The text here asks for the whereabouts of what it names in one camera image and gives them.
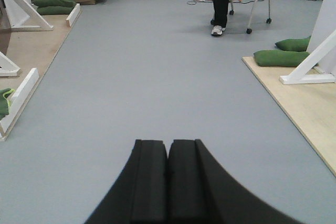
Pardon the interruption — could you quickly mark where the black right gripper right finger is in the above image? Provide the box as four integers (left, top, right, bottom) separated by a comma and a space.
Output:
168, 140, 300, 223

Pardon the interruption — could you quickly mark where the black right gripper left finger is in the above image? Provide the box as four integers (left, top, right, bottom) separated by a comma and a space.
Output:
86, 140, 167, 223

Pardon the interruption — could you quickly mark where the brown wooden door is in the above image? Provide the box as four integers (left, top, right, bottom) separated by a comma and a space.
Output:
0, 11, 12, 54

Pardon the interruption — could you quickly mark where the right plywood platform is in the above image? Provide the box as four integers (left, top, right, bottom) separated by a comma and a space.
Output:
242, 57, 335, 174

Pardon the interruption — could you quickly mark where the plywood platform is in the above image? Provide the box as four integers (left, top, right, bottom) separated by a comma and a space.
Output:
242, 57, 335, 174
0, 8, 82, 142

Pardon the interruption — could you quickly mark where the lower green sandbag right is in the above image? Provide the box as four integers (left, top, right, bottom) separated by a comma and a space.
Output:
254, 50, 310, 67

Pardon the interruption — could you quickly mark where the green sandbag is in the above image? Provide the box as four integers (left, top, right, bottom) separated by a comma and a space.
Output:
254, 50, 310, 67
0, 88, 15, 120
36, 6, 73, 15
32, 0, 76, 7
275, 36, 311, 52

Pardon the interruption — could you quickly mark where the white wooden right brace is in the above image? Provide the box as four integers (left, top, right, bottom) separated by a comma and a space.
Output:
279, 30, 335, 84

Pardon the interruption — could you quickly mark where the white wooden brace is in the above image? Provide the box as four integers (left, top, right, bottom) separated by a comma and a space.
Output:
1, 0, 54, 31
0, 52, 21, 77
279, 30, 335, 84

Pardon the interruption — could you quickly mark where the green sandbag near left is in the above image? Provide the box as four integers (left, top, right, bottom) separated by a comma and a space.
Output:
0, 88, 15, 120

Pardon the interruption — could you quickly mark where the upper green sandbag right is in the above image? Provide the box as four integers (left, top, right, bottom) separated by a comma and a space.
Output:
275, 36, 311, 52

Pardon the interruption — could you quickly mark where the white wooden near brace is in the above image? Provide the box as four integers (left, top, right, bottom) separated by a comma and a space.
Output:
0, 52, 21, 77

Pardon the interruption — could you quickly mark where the left plywood platform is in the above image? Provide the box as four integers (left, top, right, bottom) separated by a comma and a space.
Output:
0, 8, 82, 142

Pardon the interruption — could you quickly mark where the lower green sandbag far left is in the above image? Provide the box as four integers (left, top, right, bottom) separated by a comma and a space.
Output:
36, 6, 73, 15

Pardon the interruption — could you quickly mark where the white wooden far brace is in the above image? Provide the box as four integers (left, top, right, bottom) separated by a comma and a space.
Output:
1, 0, 54, 31

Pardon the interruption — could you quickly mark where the upper green sandbag far left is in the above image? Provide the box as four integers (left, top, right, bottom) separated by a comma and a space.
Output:
32, 0, 76, 7

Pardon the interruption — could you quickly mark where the white near edge rail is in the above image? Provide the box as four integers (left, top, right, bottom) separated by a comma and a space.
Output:
1, 68, 39, 141

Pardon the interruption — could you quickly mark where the white edge rail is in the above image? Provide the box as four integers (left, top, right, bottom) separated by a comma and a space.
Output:
1, 68, 39, 141
66, 3, 81, 27

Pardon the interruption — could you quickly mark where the white far edge rail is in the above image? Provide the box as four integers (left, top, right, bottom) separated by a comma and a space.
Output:
66, 3, 81, 27

